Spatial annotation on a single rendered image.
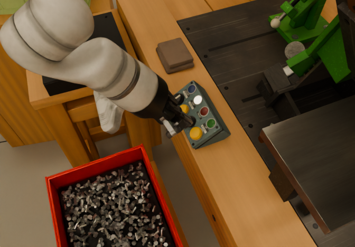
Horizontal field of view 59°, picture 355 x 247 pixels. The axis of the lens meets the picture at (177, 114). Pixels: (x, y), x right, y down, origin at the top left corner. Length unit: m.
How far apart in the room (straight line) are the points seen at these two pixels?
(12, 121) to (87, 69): 1.36
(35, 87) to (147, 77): 0.55
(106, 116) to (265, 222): 0.37
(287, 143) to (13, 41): 0.37
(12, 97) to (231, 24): 1.04
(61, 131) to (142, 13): 0.45
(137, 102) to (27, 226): 1.34
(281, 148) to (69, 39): 0.31
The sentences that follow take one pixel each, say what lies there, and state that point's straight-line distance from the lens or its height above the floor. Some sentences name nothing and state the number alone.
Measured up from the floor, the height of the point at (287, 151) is 1.13.
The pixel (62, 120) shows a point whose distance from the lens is 1.02.
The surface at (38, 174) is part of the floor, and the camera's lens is 1.82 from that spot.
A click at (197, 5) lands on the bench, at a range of 1.10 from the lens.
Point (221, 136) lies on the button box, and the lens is 0.71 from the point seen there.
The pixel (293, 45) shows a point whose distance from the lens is 0.68.
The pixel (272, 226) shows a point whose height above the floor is 0.90.
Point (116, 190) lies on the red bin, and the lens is 0.71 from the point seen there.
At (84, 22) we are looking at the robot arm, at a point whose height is 1.30.
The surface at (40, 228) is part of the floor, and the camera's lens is 1.70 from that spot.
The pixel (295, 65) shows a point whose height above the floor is 1.09.
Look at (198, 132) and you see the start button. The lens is 0.69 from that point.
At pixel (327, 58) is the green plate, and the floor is 1.12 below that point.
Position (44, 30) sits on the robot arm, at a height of 1.30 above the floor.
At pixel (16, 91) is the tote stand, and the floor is 0.44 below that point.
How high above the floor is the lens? 1.52
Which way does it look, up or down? 55 degrees down
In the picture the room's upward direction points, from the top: straight up
